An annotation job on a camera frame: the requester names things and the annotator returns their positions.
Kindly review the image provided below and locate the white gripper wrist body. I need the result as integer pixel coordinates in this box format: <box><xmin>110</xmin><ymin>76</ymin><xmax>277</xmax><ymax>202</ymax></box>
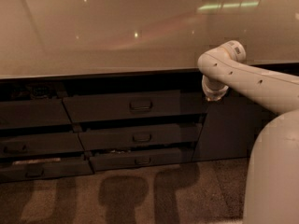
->
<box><xmin>202</xmin><ymin>76</ymin><xmax>229</xmax><ymax>102</ymax></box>

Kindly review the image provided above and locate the dark drawer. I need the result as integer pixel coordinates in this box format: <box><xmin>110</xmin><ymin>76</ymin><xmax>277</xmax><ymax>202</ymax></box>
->
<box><xmin>63</xmin><ymin>90</ymin><xmax>207</xmax><ymax>122</ymax></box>
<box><xmin>0</xmin><ymin>99</ymin><xmax>70</xmax><ymax>130</ymax></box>
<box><xmin>0</xmin><ymin>157</ymin><xmax>93</xmax><ymax>183</ymax></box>
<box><xmin>0</xmin><ymin>133</ymin><xmax>83</xmax><ymax>158</ymax></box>
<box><xmin>78</xmin><ymin>123</ymin><xmax>202</xmax><ymax>150</ymax></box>
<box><xmin>90</xmin><ymin>147</ymin><xmax>193</xmax><ymax>172</ymax></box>

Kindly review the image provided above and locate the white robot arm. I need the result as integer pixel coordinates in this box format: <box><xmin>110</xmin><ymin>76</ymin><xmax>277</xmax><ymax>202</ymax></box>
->
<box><xmin>197</xmin><ymin>40</ymin><xmax>299</xmax><ymax>224</ymax></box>

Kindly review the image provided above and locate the dark cabinet door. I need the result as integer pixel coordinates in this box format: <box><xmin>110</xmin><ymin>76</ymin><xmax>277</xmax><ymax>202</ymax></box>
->
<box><xmin>192</xmin><ymin>90</ymin><xmax>276</xmax><ymax>161</ymax></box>

